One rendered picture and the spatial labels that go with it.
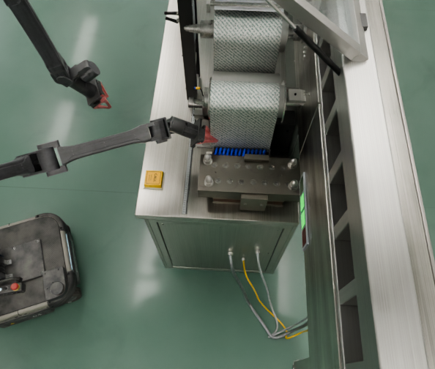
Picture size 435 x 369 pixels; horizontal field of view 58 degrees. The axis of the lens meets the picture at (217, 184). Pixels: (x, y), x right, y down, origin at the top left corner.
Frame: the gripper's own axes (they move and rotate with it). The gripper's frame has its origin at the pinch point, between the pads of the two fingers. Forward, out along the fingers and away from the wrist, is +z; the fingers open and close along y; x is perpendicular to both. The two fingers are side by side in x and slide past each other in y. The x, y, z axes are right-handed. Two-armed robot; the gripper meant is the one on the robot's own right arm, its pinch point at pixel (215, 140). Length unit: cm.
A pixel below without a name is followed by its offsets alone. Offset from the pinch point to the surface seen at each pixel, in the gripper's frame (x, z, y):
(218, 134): 4.3, -1.3, 0.3
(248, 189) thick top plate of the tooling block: 3.1, 13.6, 18.6
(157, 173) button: -25.3, -12.8, 7.9
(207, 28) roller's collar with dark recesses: 21.9, -18.1, -29.1
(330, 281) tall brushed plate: 45, 8, 62
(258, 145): 7.1, 15.6, 0.4
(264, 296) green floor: -76, 81, 38
